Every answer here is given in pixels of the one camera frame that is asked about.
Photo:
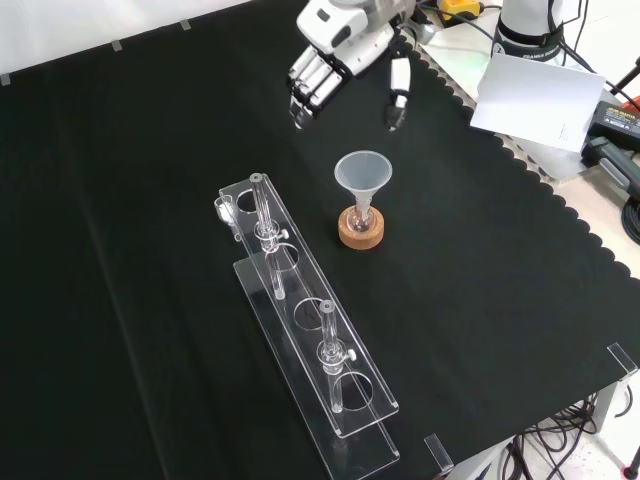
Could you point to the black bench cloth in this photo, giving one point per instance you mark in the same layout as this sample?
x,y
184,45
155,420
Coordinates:
x,y
125,250

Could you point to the pale board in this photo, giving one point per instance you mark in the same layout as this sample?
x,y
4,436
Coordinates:
x,y
537,100

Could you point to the dark grey clamp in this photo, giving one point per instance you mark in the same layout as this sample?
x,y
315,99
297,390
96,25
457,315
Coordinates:
x,y
612,162

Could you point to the grey tape piece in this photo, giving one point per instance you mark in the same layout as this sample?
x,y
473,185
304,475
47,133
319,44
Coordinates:
x,y
116,46
185,25
5,79

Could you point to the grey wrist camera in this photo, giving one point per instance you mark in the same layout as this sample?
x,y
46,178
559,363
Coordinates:
x,y
425,32

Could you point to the translucent plastic funnel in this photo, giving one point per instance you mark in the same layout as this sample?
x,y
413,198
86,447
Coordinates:
x,y
363,172

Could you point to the clear corner bracket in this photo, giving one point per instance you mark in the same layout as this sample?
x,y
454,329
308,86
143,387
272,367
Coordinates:
x,y
622,359
438,452

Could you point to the small round-bottom glass flask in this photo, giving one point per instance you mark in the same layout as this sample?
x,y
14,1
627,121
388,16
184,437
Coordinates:
x,y
360,222

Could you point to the clear acrylic funnel stand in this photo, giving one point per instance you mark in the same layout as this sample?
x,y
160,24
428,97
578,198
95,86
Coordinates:
x,y
310,320

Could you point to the clear glass weighing funnel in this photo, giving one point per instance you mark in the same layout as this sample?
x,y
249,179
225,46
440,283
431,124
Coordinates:
x,y
223,209

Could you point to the black power adapter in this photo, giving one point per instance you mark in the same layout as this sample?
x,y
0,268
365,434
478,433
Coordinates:
x,y
617,120

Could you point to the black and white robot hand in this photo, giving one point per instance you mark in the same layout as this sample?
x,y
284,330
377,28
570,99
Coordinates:
x,y
345,35

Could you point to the yellow stop button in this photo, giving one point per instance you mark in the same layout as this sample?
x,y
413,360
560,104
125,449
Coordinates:
x,y
462,7

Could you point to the black tripod leg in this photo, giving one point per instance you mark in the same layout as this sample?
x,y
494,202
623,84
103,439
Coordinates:
x,y
625,80

